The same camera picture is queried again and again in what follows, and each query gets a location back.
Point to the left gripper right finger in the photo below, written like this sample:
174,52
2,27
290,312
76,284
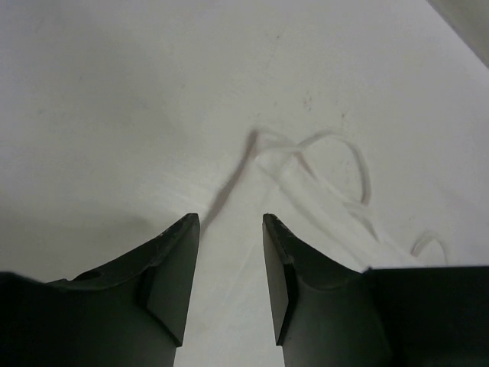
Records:
325,314

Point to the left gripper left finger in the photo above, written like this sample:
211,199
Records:
130,311

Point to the white tank top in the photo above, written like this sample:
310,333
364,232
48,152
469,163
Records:
321,188

